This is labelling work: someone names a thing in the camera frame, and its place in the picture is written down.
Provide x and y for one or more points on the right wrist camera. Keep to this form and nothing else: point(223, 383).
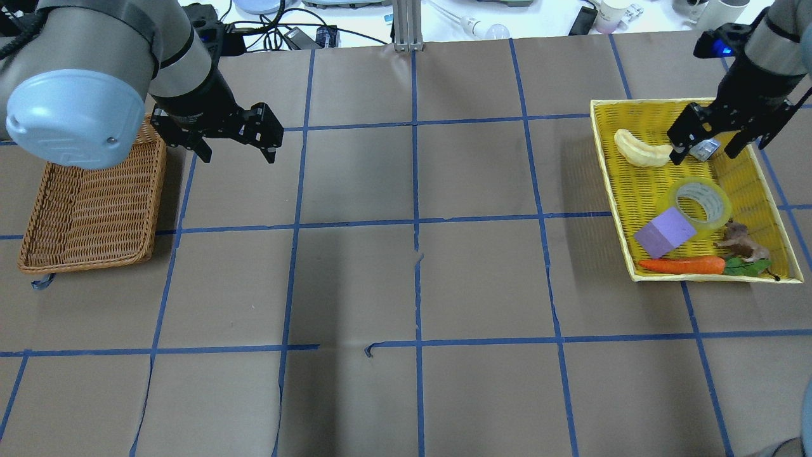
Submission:
point(728, 40)

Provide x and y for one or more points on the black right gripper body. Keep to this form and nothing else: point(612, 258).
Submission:
point(750, 85)

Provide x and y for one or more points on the small black labelled can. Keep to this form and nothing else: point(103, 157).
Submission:
point(704, 150)

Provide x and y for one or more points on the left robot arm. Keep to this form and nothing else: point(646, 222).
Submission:
point(75, 81)

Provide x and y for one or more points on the purple foam cube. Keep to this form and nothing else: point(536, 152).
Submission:
point(665, 232)

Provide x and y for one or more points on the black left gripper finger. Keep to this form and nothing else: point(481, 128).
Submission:
point(268, 152)
point(201, 148)

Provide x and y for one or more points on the black power adapter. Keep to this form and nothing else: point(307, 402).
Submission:
point(325, 37)

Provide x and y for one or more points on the orange toy carrot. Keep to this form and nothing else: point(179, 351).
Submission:
point(702, 265)

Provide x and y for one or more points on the yellow woven tray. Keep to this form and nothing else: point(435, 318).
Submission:
point(637, 194)

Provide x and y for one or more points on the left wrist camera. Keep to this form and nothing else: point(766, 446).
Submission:
point(220, 39)

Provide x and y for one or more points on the lavender white cup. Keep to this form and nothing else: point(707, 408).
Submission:
point(610, 14)

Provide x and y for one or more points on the brown toy animal figure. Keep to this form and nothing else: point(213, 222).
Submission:
point(738, 242)

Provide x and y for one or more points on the aluminium frame post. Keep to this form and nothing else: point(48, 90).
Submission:
point(407, 26)

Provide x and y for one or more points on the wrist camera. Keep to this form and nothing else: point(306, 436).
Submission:
point(728, 40)
point(220, 39)

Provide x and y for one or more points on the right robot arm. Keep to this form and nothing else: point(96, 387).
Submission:
point(770, 58)

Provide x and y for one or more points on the brown wicker basket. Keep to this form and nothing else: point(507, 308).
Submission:
point(91, 219)

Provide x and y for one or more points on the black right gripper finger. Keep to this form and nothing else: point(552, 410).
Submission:
point(678, 154)
point(737, 143)

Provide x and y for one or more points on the yellow clear tape roll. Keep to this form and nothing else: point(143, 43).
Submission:
point(710, 197)

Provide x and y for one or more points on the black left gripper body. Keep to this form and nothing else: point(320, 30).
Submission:
point(196, 103)

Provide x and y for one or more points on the pale croissant toy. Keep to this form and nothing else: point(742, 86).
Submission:
point(641, 154)

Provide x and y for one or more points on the light bulb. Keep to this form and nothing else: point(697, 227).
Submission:
point(480, 29)

